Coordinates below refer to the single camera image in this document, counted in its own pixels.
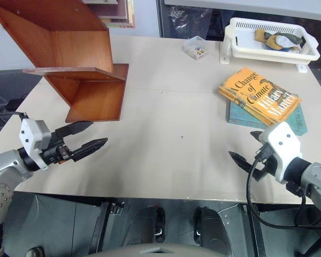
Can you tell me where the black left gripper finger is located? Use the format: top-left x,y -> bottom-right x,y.
55,121 -> 94,140
72,137 -> 109,163

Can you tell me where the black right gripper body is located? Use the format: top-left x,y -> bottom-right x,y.
253,144 -> 278,182

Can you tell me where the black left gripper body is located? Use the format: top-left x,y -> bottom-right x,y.
41,128 -> 78,165

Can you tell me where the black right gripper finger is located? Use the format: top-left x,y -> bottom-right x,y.
228,151 -> 254,174
250,130 -> 265,143

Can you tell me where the teal book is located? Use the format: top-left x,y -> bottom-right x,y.
225,93 -> 309,135

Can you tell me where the orange book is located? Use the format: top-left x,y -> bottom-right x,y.
217,67 -> 302,127

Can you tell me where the brown wooden zigzag bookshelf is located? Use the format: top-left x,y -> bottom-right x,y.
0,0 -> 130,124

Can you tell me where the black power adapter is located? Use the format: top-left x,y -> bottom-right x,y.
4,99 -> 25,114

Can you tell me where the black table leg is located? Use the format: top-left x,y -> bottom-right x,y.
246,205 -> 266,257
89,201 -> 111,254

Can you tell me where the black rounded foot shape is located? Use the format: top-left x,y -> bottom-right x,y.
149,204 -> 166,244
193,206 -> 233,253

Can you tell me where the dark grey side table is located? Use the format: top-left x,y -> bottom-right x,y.
0,69 -> 48,147

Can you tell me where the white plastic basket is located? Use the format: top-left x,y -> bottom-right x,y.
220,17 -> 321,74

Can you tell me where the pale blue cloth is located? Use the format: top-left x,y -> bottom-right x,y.
276,36 -> 302,53

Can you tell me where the dark green cloth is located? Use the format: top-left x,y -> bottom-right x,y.
272,32 -> 305,47

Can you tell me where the clear plastic parts box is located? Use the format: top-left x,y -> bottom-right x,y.
182,35 -> 210,61

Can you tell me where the grey rounded robot torso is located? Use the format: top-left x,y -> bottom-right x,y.
87,241 -> 231,257

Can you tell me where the clear bag of screws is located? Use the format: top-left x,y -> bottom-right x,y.
169,6 -> 187,19

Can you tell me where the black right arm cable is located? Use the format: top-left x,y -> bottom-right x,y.
246,148 -> 321,232

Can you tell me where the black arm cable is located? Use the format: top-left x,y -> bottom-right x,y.
246,148 -> 321,232
0,111 -> 27,122

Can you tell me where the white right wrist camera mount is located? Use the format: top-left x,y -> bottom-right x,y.
260,121 -> 303,185

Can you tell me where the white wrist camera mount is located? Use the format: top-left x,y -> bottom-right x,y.
19,118 -> 51,171
260,121 -> 303,185

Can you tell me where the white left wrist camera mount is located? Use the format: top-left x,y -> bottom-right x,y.
19,118 -> 51,171

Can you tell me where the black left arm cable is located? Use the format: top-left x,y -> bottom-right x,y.
0,111 -> 27,122

